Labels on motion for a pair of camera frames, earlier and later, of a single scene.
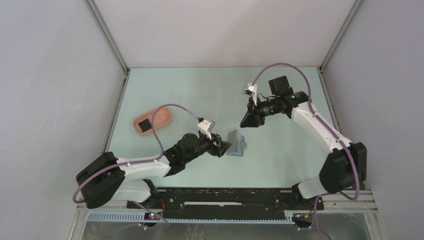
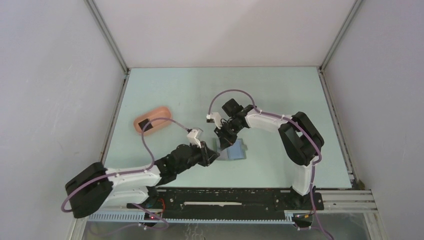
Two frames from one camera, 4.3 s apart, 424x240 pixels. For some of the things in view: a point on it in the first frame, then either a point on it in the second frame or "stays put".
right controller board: x=302 y=216 stays put
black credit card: x=145 y=125 stays put
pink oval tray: x=162 y=117 stays put
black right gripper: x=252 y=118 to x=227 y=140
